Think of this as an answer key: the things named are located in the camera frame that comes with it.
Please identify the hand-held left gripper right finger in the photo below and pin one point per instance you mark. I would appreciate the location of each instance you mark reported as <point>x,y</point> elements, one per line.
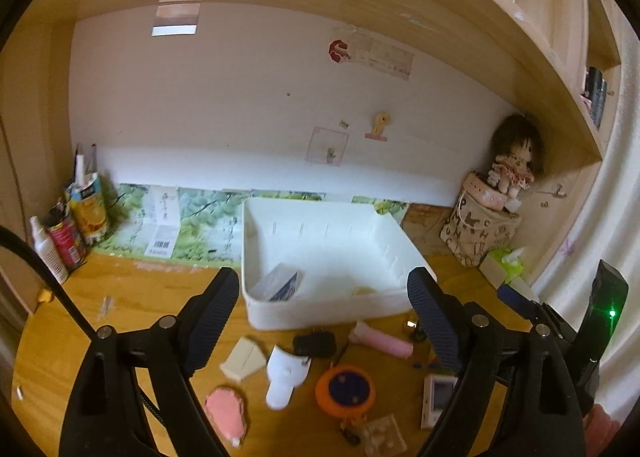
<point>435,324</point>

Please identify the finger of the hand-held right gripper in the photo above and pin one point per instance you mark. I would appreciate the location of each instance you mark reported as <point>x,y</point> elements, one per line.
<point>517,301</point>

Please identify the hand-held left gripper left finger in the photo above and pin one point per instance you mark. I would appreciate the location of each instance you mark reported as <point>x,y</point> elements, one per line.
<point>215,317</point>

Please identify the pink cylinder tube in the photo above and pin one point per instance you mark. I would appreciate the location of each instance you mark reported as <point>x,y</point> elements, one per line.
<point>380,339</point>

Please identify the white framed small device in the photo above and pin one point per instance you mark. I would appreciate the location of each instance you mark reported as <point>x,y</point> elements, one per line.
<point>437,399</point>

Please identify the pink plush pad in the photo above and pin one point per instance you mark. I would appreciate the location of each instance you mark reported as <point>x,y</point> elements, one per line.
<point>227,409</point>

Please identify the orange round toy blue face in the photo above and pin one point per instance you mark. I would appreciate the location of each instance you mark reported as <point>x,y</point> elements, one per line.
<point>345,387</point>

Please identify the white plastic storage bin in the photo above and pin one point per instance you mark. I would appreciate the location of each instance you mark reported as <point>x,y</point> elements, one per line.
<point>325,247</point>

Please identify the person's right hand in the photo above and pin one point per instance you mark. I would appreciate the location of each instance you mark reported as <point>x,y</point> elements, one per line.
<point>602,432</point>

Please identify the green tissue box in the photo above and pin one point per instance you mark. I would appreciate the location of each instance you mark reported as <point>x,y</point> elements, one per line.
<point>502,267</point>

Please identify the blue white card box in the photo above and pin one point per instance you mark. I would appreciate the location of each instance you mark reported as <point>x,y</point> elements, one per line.
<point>282,284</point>

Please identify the letter-print canvas bag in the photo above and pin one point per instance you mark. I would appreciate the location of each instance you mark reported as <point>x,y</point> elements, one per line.
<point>475,232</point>

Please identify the brown paper sheet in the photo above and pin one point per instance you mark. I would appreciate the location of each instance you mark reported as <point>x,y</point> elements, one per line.
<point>430,227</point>

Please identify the thin black stick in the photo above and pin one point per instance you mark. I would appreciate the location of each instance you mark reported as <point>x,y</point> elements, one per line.
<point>341,353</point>

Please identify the green landscape poster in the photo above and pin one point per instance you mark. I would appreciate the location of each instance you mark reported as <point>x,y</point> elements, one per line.
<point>200,217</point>

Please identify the black power adapter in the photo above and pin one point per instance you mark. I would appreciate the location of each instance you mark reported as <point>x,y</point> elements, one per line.
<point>315,343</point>

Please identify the pink pouch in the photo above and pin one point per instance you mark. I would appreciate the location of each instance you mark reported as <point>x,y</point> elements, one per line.
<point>487,192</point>

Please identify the clear plastic case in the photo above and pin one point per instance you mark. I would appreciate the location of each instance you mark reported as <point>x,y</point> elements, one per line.
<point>382,437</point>

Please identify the white curtain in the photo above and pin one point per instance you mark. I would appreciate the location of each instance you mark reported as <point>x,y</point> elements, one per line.
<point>625,187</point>

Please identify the brown-haired plush doll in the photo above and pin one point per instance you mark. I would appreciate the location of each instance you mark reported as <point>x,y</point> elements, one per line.
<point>515,147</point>

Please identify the red can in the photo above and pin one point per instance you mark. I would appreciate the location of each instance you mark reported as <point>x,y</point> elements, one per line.
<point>65,242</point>

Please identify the white spray bottle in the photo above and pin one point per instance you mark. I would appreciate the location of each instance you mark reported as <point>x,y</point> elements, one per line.
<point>47,252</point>

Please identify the pink-edged square paper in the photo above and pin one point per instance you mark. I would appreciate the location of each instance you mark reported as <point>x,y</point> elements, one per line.
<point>325,144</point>

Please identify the yellow pony sticker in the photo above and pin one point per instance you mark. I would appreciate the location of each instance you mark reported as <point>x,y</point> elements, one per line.
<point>380,124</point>

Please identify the wooden bookshelf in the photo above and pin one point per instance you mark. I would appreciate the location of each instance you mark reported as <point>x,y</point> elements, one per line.
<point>550,62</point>

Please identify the paper strip note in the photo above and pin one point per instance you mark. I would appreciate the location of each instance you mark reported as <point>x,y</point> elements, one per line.
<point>385,57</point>

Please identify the red wall sticker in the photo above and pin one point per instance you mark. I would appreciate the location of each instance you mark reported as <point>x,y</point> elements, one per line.
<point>339,51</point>

